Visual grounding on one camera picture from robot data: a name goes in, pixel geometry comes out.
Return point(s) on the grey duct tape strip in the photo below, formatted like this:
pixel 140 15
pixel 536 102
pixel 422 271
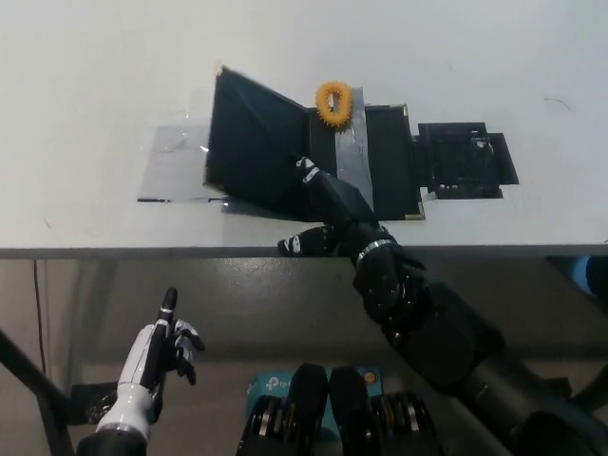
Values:
pixel 351 152

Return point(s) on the blue object under table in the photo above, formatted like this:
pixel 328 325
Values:
pixel 580 273

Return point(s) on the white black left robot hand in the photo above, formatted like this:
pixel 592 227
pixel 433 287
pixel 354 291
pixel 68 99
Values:
pixel 142 356

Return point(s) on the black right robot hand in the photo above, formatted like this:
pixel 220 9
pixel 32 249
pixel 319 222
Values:
pixel 349 204

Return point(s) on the clear plastic covered paper sheet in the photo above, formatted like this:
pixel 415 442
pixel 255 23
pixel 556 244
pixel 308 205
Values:
pixel 176 166

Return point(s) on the small grey tape piece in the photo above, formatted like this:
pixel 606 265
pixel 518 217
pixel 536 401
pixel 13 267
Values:
pixel 429 195

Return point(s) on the black USC diary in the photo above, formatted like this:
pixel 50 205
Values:
pixel 256 142

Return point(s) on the teal tp-link box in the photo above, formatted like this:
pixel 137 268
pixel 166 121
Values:
pixel 268 385

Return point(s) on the black table leg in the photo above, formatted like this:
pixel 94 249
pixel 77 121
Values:
pixel 28 375

